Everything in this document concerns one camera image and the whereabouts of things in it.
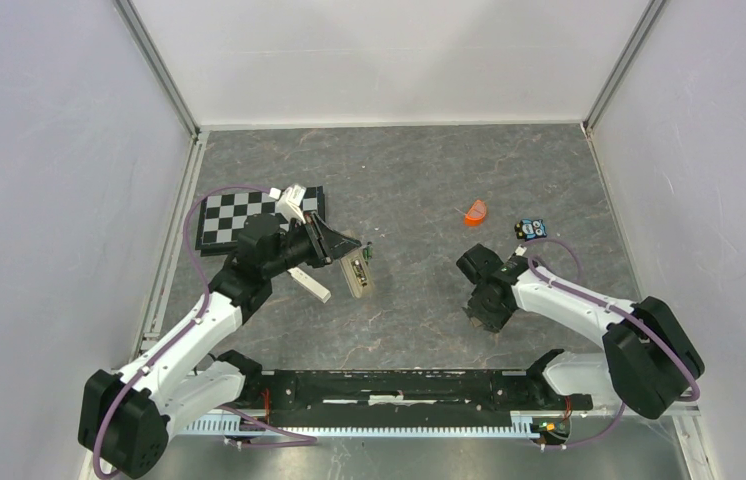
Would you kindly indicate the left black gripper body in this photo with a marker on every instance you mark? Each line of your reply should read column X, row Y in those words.
column 302, row 245

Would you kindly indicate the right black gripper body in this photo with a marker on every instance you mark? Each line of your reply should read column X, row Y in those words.
column 493, row 316

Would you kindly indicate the beige remote control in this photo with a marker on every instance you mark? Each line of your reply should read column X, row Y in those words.
column 357, row 289

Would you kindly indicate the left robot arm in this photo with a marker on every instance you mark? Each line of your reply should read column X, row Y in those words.
column 129, row 416

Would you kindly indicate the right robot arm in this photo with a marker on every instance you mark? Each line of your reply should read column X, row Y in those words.
column 647, row 361

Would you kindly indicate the white rectangular block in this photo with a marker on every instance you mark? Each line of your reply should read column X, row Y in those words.
column 311, row 285

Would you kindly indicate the blue owl toy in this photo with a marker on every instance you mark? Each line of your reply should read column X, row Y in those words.
column 530, row 229

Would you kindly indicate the black white checkerboard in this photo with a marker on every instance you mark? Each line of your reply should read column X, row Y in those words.
column 221, row 217

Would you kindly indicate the orange semicircular piece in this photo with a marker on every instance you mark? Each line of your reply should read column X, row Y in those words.
column 476, row 214

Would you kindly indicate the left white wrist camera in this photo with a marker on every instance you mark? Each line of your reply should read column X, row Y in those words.
column 288, row 202

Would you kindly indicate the white slotted cable duct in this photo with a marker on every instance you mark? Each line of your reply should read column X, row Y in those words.
column 226, row 424

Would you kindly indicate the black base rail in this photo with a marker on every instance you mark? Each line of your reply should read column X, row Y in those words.
column 401, row 398

